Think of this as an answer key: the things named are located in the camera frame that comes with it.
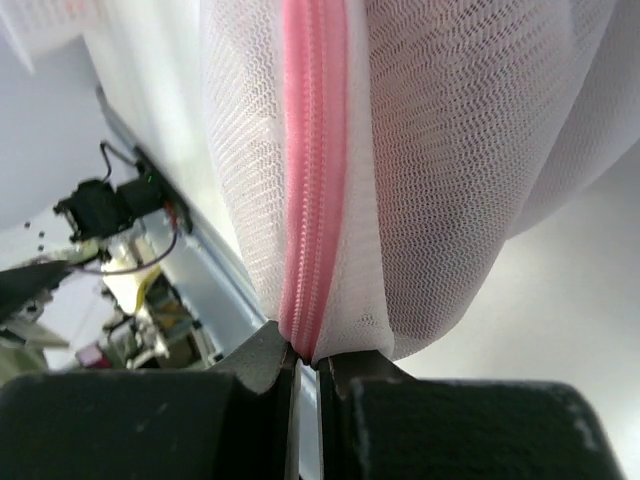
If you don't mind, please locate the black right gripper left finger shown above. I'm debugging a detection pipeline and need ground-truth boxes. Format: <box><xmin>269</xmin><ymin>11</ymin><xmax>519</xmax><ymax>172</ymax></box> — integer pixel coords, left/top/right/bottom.
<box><xmin>1</xmin><ymin>323</ymin><xmax>299</xmax><ymax>479</ymax></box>

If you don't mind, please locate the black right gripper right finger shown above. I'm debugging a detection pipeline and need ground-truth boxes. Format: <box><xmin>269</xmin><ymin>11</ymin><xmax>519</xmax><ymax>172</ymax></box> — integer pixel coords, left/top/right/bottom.
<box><xmin>316</xmin><ymin>351</ymin><xmax>623</xmax><ymax>479</ymax></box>

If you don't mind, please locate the purple cable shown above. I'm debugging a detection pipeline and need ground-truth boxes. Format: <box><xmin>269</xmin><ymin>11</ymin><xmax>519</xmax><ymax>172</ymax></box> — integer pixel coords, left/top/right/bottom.
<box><xmin>64</xmin><ymin>227</ymin><xmax>179</xmax><ymax>277</ymax></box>

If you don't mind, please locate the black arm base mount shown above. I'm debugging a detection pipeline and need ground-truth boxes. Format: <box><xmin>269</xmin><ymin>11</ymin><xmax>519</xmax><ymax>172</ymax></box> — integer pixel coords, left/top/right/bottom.
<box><xmin>53</xmin><ymin>140</ymin><xmax>193</xmax><ymax>242</ymax></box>

